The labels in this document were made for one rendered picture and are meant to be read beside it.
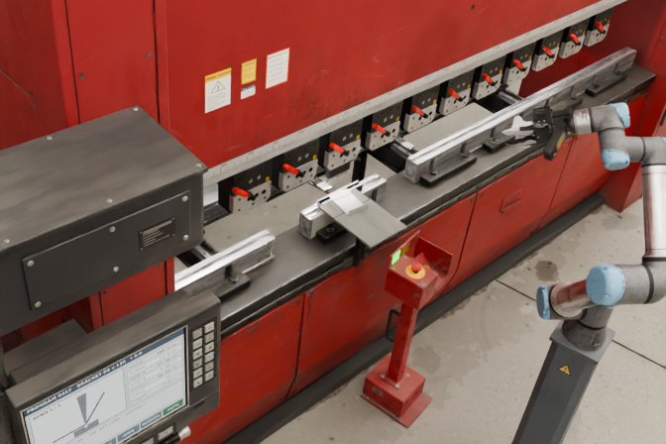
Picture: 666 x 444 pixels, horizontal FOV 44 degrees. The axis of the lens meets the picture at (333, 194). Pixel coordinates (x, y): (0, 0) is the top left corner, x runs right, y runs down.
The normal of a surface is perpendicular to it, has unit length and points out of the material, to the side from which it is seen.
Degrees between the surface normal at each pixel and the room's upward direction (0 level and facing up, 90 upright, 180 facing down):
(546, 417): 90
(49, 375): 0
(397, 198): 0
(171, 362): 90
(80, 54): 90
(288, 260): 0
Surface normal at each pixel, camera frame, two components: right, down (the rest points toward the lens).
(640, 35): -0.73, 0.37
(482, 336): 0.10, -0.78
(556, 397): -0.57, 0.47
